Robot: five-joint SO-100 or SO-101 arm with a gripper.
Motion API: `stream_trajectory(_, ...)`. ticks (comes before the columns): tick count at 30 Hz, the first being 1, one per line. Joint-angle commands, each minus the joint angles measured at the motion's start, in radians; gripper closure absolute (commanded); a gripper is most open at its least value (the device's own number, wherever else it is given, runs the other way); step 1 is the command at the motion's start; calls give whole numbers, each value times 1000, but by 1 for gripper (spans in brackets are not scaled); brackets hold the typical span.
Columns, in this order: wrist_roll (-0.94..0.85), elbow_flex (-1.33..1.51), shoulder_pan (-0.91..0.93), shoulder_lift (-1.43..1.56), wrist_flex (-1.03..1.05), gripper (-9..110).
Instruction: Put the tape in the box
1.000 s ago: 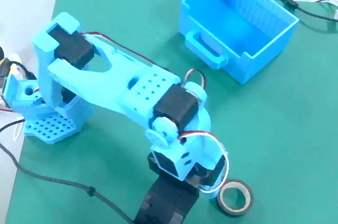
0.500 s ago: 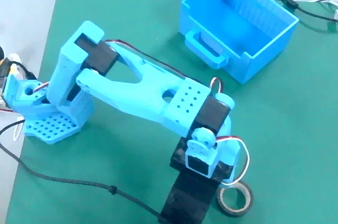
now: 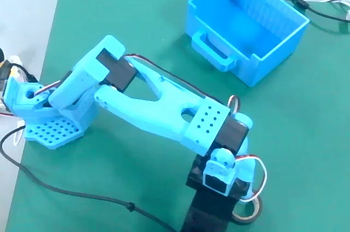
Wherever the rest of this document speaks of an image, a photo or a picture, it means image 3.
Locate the white gripper servo wire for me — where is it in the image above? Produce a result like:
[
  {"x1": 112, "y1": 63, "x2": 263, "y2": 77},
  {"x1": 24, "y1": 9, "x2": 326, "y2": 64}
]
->
[{"x1": 234, "y1": 154, "x2": 268, "y2": 203}]

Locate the black electrical tape roll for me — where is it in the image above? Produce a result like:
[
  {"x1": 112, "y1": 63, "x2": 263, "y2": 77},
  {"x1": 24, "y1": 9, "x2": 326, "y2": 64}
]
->
[{"x1": 231, "y1": 196, "x2": 264, "y2": 227}]

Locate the blue plastic box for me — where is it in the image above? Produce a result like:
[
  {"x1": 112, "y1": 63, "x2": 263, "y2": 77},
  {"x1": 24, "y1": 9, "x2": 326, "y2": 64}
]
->
[{"x1": 187, "y1": 0, "x2": 311, "y2": 88}]

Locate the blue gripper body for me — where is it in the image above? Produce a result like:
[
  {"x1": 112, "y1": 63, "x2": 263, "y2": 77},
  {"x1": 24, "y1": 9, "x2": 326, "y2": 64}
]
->
[{"x1": 203, "y1": 148, "x2": 259, "y2": 203}]

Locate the black cable with connector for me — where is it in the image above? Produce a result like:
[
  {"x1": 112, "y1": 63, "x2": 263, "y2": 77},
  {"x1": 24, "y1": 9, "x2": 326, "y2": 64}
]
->
[{"x1": 284, "y1": 0, "x2": 350, "y2": 22}]

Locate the green table mat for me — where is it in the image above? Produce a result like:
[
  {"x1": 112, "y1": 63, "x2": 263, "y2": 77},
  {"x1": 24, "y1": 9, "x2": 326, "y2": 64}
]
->
[{"x1": 5, "y1": 0, "x2": 350, "y2": 232}]

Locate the yellow black object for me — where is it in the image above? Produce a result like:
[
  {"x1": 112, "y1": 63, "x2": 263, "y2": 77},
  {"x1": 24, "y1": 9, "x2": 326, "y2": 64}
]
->
[{"x1": 0, "y1": 47, "x2": 39, "y2": 85}]

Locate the black camera cable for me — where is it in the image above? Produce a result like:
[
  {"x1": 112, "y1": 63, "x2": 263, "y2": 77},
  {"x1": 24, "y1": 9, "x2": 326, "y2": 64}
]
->
[{"x1": 0, "y1": 127, "x2": 178, "y2": 232}]

